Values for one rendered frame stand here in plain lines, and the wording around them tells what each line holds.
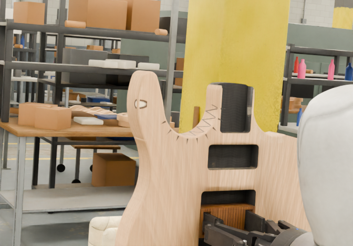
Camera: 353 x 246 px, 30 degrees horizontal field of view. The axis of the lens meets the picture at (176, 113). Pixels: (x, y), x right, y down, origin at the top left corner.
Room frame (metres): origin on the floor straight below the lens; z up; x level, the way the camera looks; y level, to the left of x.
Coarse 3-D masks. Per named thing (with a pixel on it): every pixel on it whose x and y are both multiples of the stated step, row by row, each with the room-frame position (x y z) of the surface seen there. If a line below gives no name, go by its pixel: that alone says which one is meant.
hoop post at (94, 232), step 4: (92, 228) 1.32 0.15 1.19; (96, 228) 1.32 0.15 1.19; (100, 228) 1.32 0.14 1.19; (92, 232) 1.32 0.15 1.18; (96, 232) 1.32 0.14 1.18; (100, 232) 1.32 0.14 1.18; (92, 236) 1.32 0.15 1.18; (96, 236) 1.32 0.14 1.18; (100, 236) 1.32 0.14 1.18; (88, 240) 1.33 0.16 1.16; (92, 240) 1.32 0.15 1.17; (96, 240) 1.32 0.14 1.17; (100, 240) 1.32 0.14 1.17; (88, 244) 1.32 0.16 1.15; (92, 244) 1.32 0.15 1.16; (96, 244) 1.32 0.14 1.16; (100, 244) 1.32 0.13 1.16
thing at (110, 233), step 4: (108, 228) 1.26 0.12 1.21; (112, 228) 1.26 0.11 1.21; (116, 228) 1.26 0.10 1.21; (104, 232) 1.25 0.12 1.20; (108, 232) 1.25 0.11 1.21; (112, 232) 1.25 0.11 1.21; (116, 232) 1.25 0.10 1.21; (104, 236) 1.25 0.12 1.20; (108, 236) 1.24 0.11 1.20; (112, 236) 1.24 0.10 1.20
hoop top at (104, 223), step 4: (112, 216) 1.35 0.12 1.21; (116, 216) 1.35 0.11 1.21; (120, 216) 1.35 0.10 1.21; (92, 220) 1.32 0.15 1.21; (96, 220) 1.32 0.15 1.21; (100, 220) 1.32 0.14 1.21; (104, 220) 1.33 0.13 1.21; (108, 220) 1.33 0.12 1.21; (112, 220) 1.33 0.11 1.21; (116, 220) 1.34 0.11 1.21; (92, 224) 1.32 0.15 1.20; (96, 224) 1.32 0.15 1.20; (100, 224) 1.32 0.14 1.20; (104, 224) 1.32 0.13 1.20; (108, 224) 1.33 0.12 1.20; (112, 224) 1.33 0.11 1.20; (116, 224) 1.33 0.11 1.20; (104, 228) 1.32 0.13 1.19
